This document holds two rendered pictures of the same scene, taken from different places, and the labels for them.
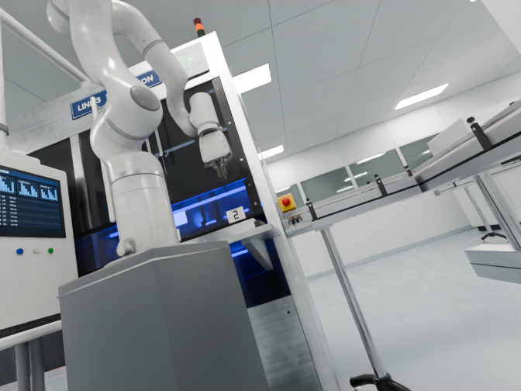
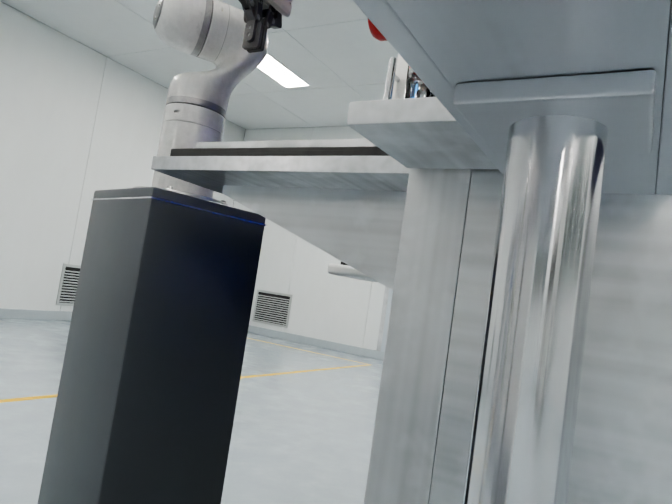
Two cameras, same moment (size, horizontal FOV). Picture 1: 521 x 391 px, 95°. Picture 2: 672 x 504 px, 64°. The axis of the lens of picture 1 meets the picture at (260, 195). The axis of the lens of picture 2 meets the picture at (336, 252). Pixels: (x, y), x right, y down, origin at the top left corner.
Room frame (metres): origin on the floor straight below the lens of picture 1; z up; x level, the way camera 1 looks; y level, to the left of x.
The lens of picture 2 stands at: (1.29, -0.57, 0.73)
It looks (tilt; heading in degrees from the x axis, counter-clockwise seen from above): 4 degrees up; 115
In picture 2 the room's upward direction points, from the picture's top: 8 degrees clockwise
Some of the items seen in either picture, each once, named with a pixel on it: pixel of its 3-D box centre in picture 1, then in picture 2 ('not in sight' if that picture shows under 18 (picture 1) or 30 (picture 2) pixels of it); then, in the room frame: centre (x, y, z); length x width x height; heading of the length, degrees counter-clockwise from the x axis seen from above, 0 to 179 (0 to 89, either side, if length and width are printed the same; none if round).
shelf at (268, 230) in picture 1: (197, 257); (402, 219); (0.99, 0.33, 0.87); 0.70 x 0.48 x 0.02; 85
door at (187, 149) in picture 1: (197, 136); not in sight; (1.15, 0.22, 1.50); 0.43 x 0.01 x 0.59; 85
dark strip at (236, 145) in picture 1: (235, 140); not in sight; (1.13, 0.03, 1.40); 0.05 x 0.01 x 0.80; 85
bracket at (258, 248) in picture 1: (260, 257); (317, 238); (0.96, 0.08, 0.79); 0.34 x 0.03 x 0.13; 175
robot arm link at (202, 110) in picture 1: (203, 113); not in sight; (0.78, 0.11, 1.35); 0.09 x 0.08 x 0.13; 55
